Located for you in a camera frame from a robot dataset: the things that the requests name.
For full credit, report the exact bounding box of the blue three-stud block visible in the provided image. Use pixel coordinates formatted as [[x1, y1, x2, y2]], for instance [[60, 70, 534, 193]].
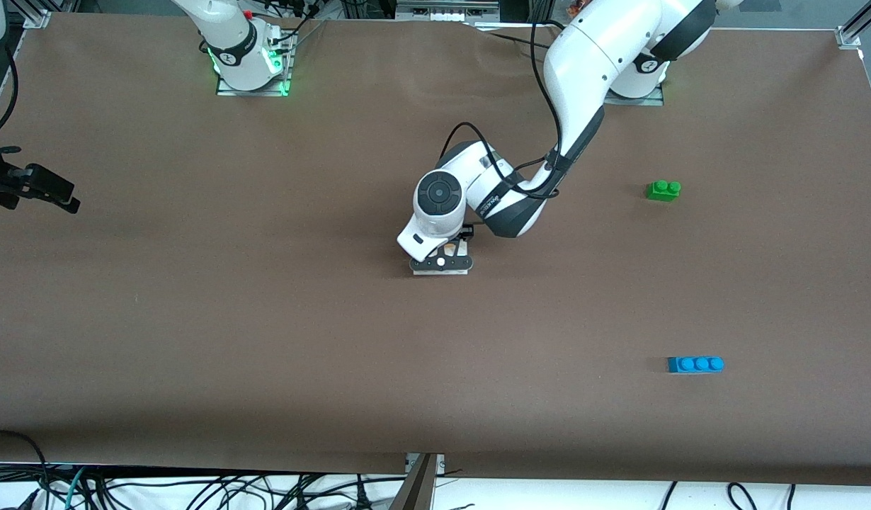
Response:
[[667, 356, 725, 374]]

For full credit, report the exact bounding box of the brown paper table cover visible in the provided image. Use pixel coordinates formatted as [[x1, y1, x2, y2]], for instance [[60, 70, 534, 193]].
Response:
[[0, 13, 871, 487]]

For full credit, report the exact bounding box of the grey background device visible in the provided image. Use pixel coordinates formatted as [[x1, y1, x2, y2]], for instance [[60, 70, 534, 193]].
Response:
[[395, 0, 501, 23]]

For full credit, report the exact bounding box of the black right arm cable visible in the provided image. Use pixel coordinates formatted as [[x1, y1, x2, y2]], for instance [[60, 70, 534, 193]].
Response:
[[0, 48, 21, 153]]

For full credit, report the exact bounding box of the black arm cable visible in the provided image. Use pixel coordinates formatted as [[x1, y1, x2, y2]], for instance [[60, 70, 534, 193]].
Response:
[[0, 48, 21, 153], [439, 0, 572, 200]]

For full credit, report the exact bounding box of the aluminium frame profile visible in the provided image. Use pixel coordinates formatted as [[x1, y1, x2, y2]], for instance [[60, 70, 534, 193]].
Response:
[[11, 0, 79, 29], [836, 0, 871, 50], [387, 453, 445, 510]]

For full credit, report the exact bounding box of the black base cable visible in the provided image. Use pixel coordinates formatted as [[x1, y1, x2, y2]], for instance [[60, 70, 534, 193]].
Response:
[[471, 25, 550, 49], [266, 0, 330, 47]]

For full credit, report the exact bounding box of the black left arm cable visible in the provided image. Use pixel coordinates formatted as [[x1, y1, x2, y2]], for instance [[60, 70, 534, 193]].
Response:
[[439, 0, 572, 200]]

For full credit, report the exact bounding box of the teal floor cable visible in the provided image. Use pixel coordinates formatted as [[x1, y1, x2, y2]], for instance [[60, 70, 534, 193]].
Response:
[[64, 466, 88, 510]]

